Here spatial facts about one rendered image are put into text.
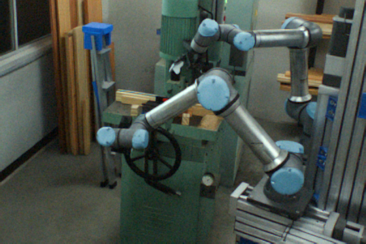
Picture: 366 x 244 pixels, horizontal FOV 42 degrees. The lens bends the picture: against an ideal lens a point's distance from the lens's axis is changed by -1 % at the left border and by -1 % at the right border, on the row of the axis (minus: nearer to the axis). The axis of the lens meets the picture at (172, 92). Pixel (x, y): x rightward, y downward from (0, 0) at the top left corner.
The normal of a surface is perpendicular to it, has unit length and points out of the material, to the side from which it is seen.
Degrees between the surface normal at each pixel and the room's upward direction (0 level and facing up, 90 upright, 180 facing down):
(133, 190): 90
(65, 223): 0
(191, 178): 90
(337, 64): 90
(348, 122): 90
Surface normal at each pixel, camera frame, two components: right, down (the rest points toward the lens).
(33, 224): 0.06, -0.94
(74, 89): 0.96, 0.11
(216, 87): -0.33, 0.25
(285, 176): -0.13, 0.42
